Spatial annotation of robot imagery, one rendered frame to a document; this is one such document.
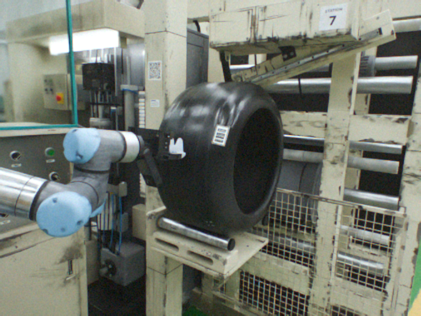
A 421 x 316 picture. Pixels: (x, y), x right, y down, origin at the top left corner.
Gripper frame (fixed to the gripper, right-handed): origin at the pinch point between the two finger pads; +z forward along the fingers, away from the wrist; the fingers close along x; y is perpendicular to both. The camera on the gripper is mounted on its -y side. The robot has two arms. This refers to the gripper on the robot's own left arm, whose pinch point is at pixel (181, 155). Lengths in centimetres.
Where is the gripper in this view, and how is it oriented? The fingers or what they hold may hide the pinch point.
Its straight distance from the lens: 91.9
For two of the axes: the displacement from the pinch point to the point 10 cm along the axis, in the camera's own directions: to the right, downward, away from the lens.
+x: -8.3, -1.4, 5.4
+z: 5.5, -0.1, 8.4
